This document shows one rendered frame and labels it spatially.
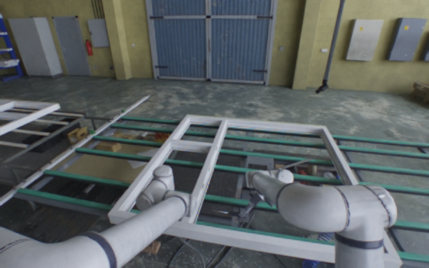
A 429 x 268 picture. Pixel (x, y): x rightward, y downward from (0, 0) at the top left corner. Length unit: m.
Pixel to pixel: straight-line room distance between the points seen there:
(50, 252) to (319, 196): 0.57
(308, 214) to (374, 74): 7.71
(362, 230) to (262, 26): 6.84
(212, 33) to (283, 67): 2.50
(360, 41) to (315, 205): 7.16
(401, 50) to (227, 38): 4.95
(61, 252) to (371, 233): 0.67
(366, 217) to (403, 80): 8.06
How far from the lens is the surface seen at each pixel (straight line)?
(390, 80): 8.47
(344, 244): 0.71
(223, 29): 7.34
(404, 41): 8.10
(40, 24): 10.35
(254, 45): 7.26
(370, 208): 0.68
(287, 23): 7.34
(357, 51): 7.66
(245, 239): 1.19
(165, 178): 1.00
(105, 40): 8.84
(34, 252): 0.46
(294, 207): 0.63
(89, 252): 0.46
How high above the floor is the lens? 1.89
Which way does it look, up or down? 28 degrees down
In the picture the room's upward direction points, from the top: straight up
